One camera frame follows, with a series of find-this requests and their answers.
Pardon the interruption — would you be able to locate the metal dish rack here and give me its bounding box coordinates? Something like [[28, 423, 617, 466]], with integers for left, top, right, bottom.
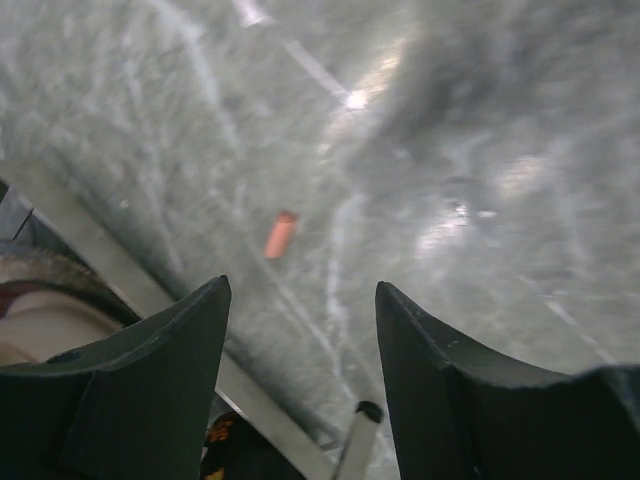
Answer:
[[1, 165, 383, 479]]

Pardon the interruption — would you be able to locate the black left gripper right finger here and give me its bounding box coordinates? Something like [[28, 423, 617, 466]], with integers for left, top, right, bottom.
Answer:
[[375, 282, 639, 479]]

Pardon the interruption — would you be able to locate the salmon pink pen cap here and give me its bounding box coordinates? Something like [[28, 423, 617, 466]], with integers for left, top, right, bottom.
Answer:
[[263, 211, 298, 260]]

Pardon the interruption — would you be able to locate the white bowl brown rim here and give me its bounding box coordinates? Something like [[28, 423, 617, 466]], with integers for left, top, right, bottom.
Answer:
[[1, 242, 138, 366]]

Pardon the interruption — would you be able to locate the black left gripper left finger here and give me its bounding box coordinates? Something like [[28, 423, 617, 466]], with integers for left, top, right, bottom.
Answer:
[[1, 276, 231, 479]]

